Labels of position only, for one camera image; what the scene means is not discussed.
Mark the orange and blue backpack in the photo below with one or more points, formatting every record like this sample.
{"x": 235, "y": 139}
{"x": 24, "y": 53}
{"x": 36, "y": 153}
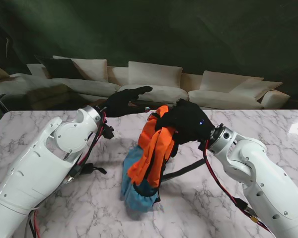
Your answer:
{"x": 149, "y": 153}

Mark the cream sectional sofa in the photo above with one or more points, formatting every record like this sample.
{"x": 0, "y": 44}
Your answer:
{"x": 169, "y": 95}

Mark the dark oval tray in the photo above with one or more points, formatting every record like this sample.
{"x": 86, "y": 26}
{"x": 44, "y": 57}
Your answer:
{"x": 161, "y": 103}

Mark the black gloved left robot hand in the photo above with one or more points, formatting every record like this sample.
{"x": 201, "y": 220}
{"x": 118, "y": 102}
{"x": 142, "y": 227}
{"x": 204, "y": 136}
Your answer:
{"x": 119, "y": 104}

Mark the dark brown sofa cushion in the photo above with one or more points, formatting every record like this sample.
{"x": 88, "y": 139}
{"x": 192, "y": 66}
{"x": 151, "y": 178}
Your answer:
{"x": 59, "y": 68}

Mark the cream sofa back cushion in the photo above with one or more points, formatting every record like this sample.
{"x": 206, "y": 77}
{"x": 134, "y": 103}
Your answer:
{"x": 218, "y": 80}
{"x": 94, "y": 69}
{"x": 154, "y": 74}
{"x": 258, "y": 89}

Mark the wooden coffee table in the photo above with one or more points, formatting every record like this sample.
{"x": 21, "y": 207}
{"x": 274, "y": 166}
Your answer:
{"x": 95, "y": 105}

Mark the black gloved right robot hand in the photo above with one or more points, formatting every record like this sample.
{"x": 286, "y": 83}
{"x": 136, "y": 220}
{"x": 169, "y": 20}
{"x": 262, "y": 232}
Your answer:
{"x": 191, "y": 121}

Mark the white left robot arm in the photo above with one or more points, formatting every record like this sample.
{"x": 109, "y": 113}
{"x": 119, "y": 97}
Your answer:
{"x": 34, "y": 163}

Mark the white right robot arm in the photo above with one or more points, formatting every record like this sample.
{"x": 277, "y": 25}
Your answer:
{"x": 270, "y": 183}

